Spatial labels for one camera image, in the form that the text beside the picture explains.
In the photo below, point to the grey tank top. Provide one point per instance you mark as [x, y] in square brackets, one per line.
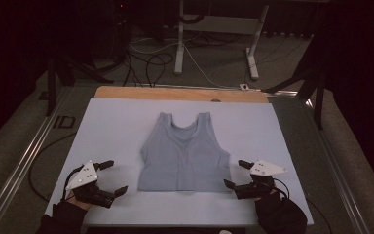
[185, 159]

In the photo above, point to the white power plug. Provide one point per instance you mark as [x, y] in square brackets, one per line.
[243, 86]

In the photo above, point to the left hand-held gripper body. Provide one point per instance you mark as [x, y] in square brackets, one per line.
[84, 177]

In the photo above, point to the black metal stand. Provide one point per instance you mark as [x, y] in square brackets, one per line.
[318, 91]
[53, 81]

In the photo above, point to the white metal desk frame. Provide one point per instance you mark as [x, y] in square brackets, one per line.
[220, 24]

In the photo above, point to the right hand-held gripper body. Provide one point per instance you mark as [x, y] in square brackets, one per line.
[263, 169]

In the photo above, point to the person's right hand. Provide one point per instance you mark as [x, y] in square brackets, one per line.
[268, 197]

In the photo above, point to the person's left hand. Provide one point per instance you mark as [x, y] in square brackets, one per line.
[78, 202]

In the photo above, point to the silver floor rail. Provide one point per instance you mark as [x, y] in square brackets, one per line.
[26, 162]
[341, 182]

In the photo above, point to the white table mat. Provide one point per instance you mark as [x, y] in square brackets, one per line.
[117, 136]

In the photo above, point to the dark computer tower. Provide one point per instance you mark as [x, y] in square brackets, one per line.
[110, 29]

